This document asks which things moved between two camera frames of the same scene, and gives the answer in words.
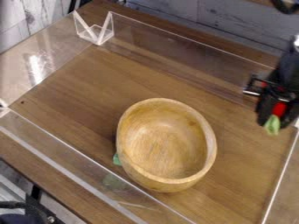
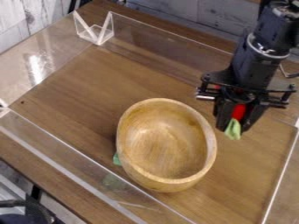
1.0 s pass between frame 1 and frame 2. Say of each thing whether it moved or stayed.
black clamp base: stayed
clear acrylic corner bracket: stayed
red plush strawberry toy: moved
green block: stayed
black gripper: moved
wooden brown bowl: stayed
